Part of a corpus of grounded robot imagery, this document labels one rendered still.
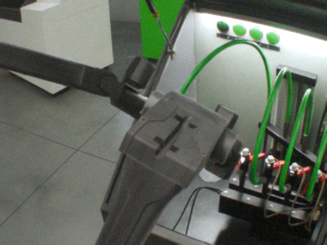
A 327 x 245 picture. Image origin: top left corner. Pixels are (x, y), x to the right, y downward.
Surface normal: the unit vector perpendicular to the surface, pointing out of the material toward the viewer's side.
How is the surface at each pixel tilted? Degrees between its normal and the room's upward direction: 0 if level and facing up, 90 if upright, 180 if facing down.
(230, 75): 90
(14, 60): 76
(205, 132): 20
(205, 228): 0
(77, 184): 0
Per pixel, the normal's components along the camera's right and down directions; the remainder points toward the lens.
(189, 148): 0.28, -0.75
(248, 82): -0.53, 0.48
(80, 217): -0.05, -0.84
